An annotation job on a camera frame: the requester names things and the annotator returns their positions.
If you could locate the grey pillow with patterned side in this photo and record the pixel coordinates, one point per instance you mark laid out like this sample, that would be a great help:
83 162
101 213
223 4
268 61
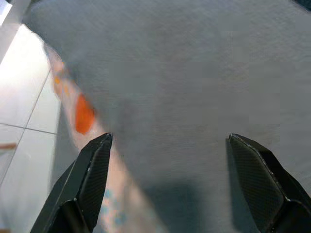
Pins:
175 85

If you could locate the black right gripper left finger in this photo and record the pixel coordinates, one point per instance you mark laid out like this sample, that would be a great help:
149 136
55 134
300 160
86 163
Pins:
82 184

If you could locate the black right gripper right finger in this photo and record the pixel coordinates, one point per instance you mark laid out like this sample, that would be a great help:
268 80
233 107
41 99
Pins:
262 184

